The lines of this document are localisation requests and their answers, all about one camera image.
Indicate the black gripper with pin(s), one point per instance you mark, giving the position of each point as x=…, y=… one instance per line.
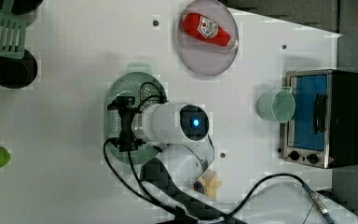
x=124, y=105

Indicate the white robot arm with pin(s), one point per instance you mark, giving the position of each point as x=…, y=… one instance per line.
x=168, y=148

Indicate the round grey plate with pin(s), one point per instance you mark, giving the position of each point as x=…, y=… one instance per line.
x=201, y=57

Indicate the red ketchup bottle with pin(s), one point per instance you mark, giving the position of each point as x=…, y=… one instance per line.
x=205, y=29

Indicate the yellow plush toy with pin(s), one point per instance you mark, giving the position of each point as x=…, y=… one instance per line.
x=209, y=181

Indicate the black cylinder container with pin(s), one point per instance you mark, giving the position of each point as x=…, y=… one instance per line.
x=18, y=73
x=21, y=7

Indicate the green dish rack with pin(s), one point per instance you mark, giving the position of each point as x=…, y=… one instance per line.
x=12, y=32

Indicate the green plastic cup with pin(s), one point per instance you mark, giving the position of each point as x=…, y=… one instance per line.
x=277, y=105

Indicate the black toaster oven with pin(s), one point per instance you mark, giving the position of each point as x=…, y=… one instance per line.
x=323, y=132

